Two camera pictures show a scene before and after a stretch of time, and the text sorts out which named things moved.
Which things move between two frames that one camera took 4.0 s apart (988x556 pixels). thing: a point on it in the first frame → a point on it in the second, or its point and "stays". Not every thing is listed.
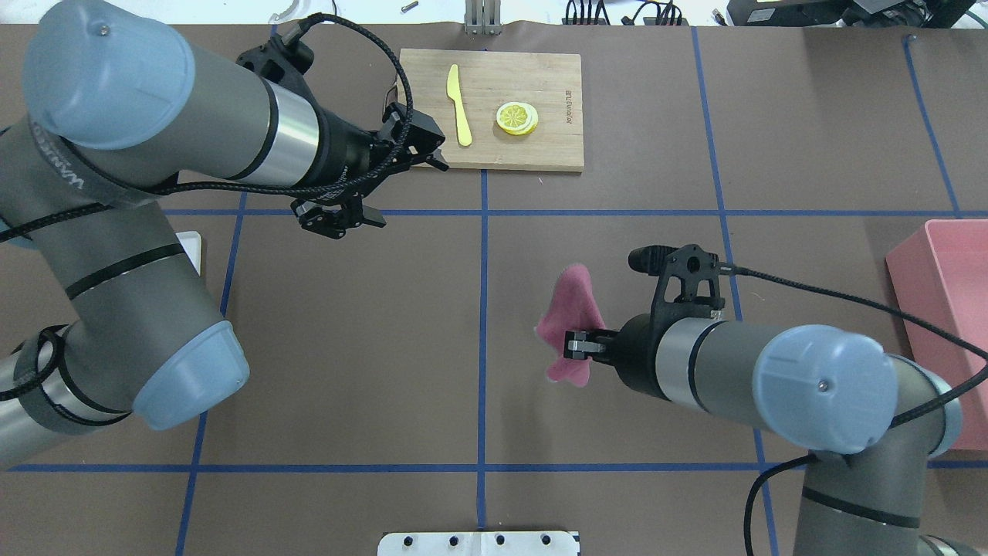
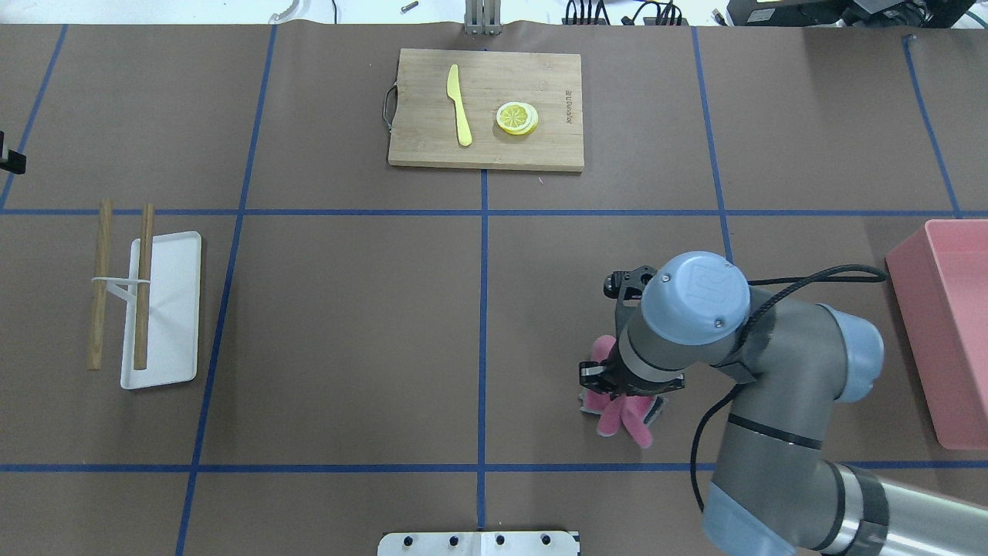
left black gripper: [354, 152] → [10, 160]
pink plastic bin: [940, 273] stays
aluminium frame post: [482, 17] stays
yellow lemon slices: [517, 118] stays
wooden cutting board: [510, 110] stays
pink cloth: [571, 307] → [633, 410]
